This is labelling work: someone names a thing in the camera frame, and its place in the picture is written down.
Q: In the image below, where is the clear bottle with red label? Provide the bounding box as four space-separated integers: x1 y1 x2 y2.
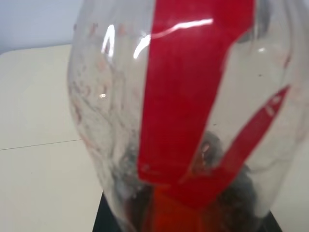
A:
66 0 309 232

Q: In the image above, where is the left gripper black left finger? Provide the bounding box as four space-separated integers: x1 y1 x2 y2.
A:
91 190 127 232

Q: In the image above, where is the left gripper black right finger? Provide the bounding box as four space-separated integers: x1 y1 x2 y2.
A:
262 209 283 232

